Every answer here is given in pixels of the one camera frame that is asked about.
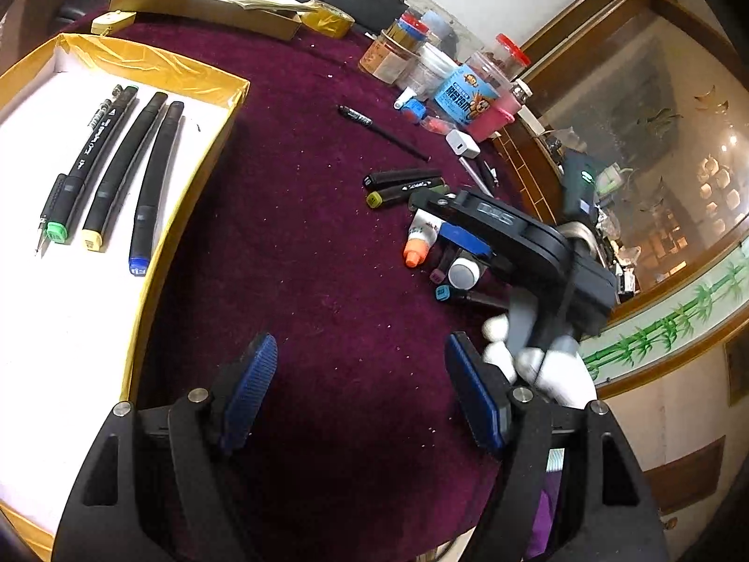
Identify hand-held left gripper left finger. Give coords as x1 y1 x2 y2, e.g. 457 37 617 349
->
51 333 279 562

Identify black marker yellow cap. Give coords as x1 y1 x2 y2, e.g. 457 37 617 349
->
81 92 169 254

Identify maroon velvet tablecloth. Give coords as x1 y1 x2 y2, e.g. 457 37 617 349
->
59 15 563 562

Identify thin black pen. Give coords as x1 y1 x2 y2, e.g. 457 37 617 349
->
338 104 432 163

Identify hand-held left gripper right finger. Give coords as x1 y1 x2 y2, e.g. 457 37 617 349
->
445 331 671 562

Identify white charger plug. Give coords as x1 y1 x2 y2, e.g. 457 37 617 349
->
445 129 483 160

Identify gold tape roll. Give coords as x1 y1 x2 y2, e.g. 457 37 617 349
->
301 2 354 41

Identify red lid clear jar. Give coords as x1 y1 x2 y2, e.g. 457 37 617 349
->
494 33 532 81

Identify blue label plastic jar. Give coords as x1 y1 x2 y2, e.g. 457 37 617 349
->
432 50 512 130

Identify pink plastic container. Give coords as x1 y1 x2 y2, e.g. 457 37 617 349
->
468 90 523 142

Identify black mechanical pencil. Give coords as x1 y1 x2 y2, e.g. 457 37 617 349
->
34 85 121 257

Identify grey utility knife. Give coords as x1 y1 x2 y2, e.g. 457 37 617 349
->
458 155 498 196

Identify white glue bottle orange cap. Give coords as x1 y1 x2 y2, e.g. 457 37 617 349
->
403 211 443 268

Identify dark marker white print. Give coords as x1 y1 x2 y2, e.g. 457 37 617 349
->
362 169 444 190

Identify wooden glass display cabinet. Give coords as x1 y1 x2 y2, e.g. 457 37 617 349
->
490 0 749 334

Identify black marker blue cap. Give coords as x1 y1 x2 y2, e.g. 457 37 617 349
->
127 102 186 277

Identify round white cap bottle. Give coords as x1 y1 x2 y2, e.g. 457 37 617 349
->
447 257 482 291

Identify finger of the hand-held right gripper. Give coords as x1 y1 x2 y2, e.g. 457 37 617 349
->
439 225 498 263
408 188 469 219

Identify black marker green cap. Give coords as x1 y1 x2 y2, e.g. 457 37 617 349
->
45 85 140 245

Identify clear plastic jar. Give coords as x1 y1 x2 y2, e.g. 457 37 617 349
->
404 41 463 96

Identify person's right hand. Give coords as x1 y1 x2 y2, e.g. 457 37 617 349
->
481 313 599 409

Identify black marker magenta cap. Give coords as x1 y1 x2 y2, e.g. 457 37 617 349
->
429 243 464 285

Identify pale blue lid container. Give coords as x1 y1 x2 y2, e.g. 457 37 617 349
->
419 9 456 43

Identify white tray gold rim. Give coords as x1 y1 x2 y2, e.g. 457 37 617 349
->
0 32 251 560

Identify black marker teal cap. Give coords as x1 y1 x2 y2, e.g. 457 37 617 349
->
435 284 514 313

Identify cardboard box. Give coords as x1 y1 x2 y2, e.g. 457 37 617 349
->
110 0 306 42

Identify clear jar orange contents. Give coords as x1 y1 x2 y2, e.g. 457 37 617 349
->
358 30 421 84

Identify gold jar red blue lid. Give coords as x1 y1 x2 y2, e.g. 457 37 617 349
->
380 13 432 58

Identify black marker olive cap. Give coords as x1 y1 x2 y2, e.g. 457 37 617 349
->
366 183 453 209

